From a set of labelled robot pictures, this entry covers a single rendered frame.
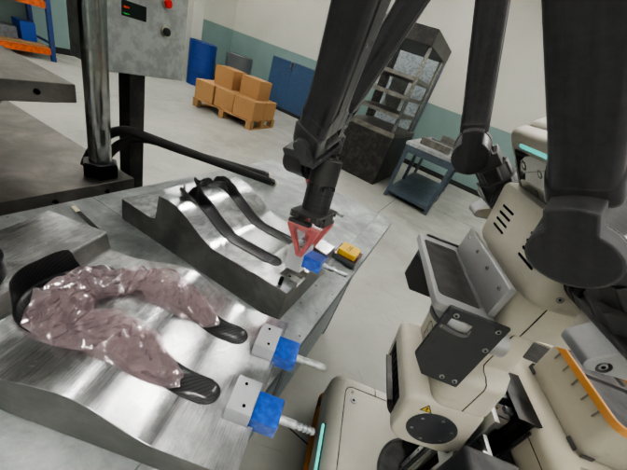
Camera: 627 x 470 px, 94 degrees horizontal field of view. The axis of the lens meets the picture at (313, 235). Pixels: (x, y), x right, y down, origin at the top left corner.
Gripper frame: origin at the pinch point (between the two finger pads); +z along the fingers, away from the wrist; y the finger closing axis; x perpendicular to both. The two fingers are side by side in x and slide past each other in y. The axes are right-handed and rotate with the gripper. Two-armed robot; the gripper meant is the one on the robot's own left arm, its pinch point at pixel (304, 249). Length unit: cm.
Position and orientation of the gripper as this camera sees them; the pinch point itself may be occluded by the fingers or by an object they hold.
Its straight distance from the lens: 63.3
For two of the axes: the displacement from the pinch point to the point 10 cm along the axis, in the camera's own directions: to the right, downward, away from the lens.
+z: -2.4, 9.1, 3.3
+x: 8.8, 3.5, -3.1
